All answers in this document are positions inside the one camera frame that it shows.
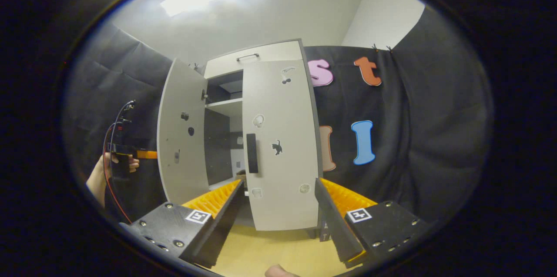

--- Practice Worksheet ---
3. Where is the white thin cabinet shelf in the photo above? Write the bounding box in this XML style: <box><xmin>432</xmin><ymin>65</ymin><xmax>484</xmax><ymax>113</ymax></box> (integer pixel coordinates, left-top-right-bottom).
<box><xmin>205</xmin><ymin>97</ymin><xmax>244</xmax><ymax>117</ymax></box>

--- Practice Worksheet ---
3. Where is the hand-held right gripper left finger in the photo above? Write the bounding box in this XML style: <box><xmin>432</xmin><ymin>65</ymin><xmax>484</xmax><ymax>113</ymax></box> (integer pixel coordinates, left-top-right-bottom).
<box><xmin>118</xmin><ymin>179</ymin><xmax>245</xmax><ymax>269</ymax></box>

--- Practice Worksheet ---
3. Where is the black door handle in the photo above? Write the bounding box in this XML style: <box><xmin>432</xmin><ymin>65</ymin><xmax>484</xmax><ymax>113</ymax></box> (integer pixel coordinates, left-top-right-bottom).
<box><xmin>246</xmin><ymin>133</ymin><xmax>259</xmax><ymax>174</ymax></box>

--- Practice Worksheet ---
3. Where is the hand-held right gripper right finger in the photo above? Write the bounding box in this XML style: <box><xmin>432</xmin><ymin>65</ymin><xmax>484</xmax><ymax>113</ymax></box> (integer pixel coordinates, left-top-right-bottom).
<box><xmin>314</xmin><ymin>177</ymin><xmax>432</xmax><ymax>269</ymax></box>

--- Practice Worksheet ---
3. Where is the white shoe cabinet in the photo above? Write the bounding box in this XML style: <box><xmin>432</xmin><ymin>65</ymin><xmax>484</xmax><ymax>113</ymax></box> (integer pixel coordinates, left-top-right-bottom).
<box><xmin>202</xmin><ymin>39</ymin><xmax>325</xmax><ymax>239</ymax></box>

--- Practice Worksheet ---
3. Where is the white cabinet door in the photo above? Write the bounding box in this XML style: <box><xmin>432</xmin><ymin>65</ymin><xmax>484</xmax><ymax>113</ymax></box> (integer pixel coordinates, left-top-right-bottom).
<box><xmin>241</xmin><ymin>58</ymin><xmax>323</xmax><ymax>231</ymax></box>
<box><xmin>156</xmin><ymin>58</ymin><xmax>208</xmax><ymax>206</ymax></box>

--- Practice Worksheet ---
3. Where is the red gripper cable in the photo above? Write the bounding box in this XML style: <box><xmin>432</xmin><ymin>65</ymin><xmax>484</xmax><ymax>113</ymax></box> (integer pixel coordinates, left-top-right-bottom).
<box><xmin>101</xmin><ymin>122</ymin><xmax>132</xmax><ymax>224</ymax></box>

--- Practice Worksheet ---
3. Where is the white cabinet drawer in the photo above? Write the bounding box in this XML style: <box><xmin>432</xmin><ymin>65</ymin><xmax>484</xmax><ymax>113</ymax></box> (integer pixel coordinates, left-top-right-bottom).
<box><xmin>203</xmin><ymin>40</ymin><xmax>304</xmax><ymax>79</ymax></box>

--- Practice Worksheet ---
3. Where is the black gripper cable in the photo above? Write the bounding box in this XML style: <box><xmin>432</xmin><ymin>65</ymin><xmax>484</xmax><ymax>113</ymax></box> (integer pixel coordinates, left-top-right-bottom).
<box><xmin>110</xmin><ymin>100</ymin><xmax>137</xmax><ymax>146</ymax></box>

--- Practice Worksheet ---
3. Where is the black backdrop cloth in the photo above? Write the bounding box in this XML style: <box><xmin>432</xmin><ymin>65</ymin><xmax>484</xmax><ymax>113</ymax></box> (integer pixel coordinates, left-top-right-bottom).
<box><xmin>62</xmin><ymin>7</ymin><xmax>493</xmax><ymax>226</ymax></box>

